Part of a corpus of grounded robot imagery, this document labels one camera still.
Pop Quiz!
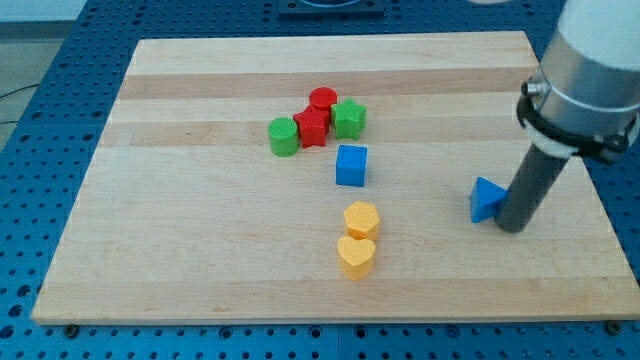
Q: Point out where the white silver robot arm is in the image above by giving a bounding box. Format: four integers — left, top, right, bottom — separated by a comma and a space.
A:
517, 0, 639, 163

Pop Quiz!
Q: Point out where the blue cube block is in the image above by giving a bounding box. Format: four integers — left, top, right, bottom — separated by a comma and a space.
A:
335, 145, 368, 187

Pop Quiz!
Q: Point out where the blue triangle block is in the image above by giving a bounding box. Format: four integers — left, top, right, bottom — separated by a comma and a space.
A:
469, 177, 507, 223

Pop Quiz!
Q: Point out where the wooden board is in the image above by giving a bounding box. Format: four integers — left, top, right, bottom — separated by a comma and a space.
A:
32, 32, 639, 325

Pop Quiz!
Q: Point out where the yellow hexagon block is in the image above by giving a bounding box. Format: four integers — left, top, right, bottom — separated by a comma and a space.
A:
343, 201, 381, 241

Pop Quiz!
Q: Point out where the red star block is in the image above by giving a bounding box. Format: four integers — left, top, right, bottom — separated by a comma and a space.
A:
293, 105, 330, 148

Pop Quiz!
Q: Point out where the green cylinder block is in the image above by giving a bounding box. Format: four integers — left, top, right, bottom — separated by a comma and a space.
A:
268, 117, 299, 157

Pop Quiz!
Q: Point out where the green star block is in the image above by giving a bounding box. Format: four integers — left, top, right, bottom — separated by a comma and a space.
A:
331, 98, 367, 140

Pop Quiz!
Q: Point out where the red cylinder block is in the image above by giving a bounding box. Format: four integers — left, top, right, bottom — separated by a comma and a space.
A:
309, 87, 338, 112

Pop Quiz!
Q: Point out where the yellow heart block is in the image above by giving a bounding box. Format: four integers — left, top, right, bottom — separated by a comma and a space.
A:
337, 236, 377, 281

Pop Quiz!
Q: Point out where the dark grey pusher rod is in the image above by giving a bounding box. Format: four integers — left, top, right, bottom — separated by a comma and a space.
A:
495, 145, 568, 233

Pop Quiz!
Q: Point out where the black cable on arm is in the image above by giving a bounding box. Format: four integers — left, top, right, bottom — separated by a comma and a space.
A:
515, 79, 639, 162

